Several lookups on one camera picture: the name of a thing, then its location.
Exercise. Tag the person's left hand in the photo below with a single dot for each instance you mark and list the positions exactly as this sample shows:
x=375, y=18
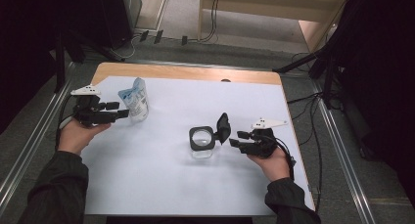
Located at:
x=76, y=137

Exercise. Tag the glass jar with black lid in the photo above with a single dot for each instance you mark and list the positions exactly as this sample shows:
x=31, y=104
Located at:
x=202, y=139

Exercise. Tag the black table grommet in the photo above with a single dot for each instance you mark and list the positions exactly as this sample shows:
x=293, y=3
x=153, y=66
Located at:
x=225, y=80

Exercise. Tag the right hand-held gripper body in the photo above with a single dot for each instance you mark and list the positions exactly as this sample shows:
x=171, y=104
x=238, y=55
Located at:
x=261, y=145

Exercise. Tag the black metal stand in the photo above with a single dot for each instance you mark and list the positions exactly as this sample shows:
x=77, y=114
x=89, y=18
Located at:
x=59, y=64

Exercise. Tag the white and blue pouch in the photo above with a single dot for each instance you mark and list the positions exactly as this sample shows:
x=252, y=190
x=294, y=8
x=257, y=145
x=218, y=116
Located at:
x=137, y=101

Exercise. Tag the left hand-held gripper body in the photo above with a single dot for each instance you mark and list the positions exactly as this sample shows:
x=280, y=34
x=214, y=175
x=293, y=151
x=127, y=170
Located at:
x=89, y=114

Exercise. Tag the black tripod stand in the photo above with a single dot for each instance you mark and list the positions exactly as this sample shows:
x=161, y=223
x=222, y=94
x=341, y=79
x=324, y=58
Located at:
x=328, y=83

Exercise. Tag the person's right hand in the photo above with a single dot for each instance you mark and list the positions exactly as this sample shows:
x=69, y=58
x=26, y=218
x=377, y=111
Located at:
x=275, y=167

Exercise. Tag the dark curtain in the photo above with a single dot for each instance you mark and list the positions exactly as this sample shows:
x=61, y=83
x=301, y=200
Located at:
x=385, y=87

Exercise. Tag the white table mat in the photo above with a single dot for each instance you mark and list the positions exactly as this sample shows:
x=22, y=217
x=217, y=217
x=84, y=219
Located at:
x=182, y=185

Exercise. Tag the metal floor rail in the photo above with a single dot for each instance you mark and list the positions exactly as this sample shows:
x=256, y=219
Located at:
x=342, y=171
x=32, y=145

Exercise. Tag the light wooden shelf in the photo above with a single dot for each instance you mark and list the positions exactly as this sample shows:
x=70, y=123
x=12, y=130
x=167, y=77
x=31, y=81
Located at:
x=261, y=12

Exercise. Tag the dark cabinet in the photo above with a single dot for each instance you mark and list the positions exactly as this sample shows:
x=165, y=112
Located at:
x=117, y=15

